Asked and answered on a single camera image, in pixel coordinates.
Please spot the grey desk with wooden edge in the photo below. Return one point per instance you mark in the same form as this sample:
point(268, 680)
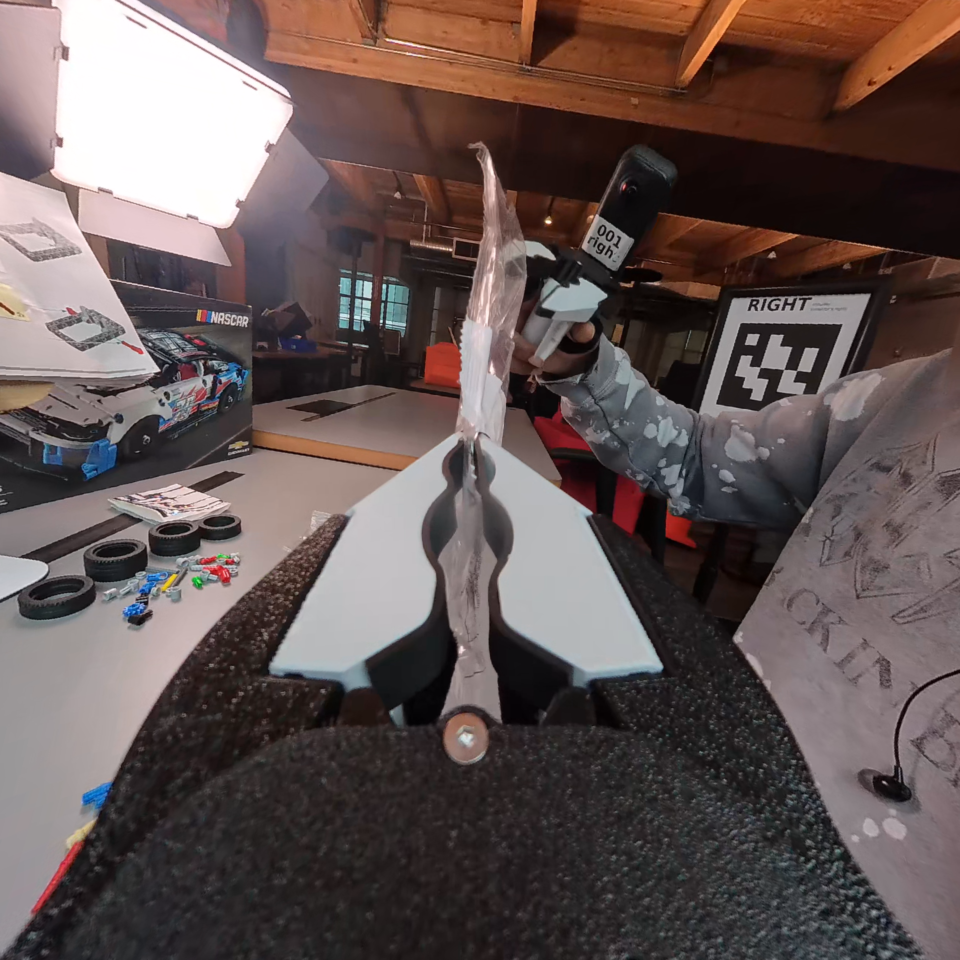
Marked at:
point(405, 420)

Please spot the person's right hand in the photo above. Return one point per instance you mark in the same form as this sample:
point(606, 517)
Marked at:
point(559, 366)

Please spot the black and white marker sign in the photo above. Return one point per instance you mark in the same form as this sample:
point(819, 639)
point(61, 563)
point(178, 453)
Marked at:
point(787, 352)

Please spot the toy race car box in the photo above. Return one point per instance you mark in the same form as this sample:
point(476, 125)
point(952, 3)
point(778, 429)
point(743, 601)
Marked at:
point(210, 360)

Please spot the printed building instruction sheet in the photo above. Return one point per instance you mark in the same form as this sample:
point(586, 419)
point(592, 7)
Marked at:
point(52, 300)

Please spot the studio light panel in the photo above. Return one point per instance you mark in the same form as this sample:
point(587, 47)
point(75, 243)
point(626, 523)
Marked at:
point(165, 112)

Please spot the red chair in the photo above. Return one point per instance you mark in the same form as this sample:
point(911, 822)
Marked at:
point(622, 502)

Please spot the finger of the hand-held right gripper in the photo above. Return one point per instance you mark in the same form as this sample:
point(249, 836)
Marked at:
point(541, 252)

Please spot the clear plastic bag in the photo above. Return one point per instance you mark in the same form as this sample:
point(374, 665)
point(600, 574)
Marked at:
point(495, 300)

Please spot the person's grey printed sweatshirt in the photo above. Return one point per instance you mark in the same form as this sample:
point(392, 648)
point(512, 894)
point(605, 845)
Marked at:
point(862, 600)

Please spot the person's right forearm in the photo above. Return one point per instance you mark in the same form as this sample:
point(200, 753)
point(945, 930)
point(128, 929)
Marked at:
point(660, 442)

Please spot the white book stand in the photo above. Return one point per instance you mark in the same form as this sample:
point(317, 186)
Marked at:
point(19, 576)

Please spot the small printed booklet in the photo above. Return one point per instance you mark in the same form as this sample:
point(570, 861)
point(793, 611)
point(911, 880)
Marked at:
point(169, 501)

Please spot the pile of small toy bricks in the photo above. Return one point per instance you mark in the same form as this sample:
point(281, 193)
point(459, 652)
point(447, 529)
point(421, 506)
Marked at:
point(150, 592)

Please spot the black toy tyre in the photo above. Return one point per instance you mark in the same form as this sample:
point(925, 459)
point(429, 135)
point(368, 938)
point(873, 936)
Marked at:
point(174, 541)
point(116, 566)
point(220, 529)
point(56, 604)

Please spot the orange bag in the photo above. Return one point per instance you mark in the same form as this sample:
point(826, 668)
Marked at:
point(442, 364)

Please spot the red toy brick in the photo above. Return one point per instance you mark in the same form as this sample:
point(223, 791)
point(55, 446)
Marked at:
point(56, 877)

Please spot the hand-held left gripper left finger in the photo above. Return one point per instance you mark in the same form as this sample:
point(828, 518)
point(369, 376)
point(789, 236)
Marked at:
point(352, 600)

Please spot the blue toy brick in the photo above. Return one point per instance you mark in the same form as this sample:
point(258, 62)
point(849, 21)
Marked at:
point(97, 796)

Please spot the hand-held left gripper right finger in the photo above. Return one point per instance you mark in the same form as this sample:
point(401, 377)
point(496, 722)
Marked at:
point(577, 600)

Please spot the yellow toy brick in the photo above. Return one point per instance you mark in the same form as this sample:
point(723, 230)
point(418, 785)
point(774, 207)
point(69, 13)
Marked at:
point(79, 835)

